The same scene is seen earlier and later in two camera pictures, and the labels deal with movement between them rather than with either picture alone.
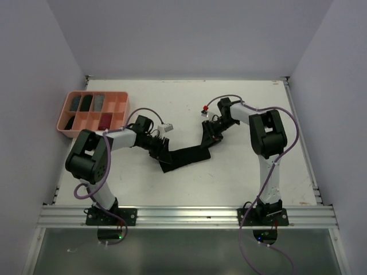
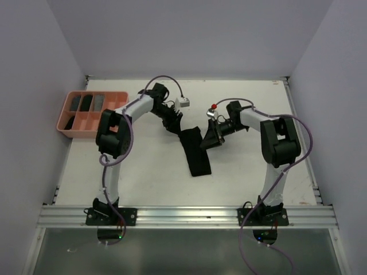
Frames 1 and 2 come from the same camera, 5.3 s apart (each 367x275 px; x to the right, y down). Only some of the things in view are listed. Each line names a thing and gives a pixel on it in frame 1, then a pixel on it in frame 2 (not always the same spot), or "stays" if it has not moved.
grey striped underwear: [99, 99] stays
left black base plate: [97, 217] stays
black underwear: [182, 157] to [191, 140]
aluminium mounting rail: [189, 216] stays
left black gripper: [161, 150] to [174, 122]
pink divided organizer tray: [97, 111] stays
